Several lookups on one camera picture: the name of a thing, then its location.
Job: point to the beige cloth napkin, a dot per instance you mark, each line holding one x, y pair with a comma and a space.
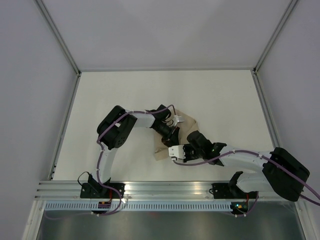
188, 126

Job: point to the left aluminium frame post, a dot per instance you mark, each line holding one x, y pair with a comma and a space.
57, 35

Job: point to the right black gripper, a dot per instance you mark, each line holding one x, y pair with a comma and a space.
187, 157

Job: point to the aluminium mounting rail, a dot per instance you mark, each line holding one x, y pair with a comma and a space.
137, 190

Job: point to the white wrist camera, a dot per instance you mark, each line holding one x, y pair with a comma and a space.
178, 119
177, 152

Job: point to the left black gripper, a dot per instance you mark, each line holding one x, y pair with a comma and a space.
172, 137

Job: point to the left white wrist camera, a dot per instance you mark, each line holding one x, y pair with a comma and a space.
178, 119

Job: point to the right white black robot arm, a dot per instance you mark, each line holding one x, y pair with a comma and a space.
266, 171

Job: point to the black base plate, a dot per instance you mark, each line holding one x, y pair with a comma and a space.
99, 192
221, 190

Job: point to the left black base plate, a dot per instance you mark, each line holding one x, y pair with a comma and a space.
99, 192

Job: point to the white slotted cable duct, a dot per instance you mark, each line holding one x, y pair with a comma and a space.
141, 206

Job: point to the right aluminium frame post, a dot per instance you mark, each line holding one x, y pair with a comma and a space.
275, 34

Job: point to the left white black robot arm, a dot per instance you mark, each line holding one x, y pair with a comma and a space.
116, 127

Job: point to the aluminium frame post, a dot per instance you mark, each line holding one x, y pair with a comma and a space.
57, 35
275, 34

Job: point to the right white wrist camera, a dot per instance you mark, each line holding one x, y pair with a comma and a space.
177, 152

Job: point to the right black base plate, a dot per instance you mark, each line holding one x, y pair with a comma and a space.
221, 190

